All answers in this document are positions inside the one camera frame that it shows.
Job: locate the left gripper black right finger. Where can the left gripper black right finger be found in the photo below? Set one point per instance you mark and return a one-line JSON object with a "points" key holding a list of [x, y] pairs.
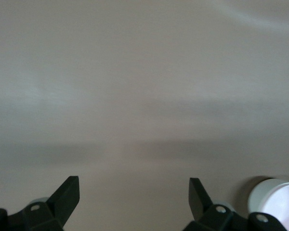
{"points": [[200, 207]]}

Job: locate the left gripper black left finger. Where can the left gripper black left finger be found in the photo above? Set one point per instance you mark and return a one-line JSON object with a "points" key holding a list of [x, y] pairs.
{"points": [[60, 204]]}

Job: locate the white bowl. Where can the white bowl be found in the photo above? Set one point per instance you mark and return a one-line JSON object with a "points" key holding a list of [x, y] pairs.
{"points": [[260, 195]]}

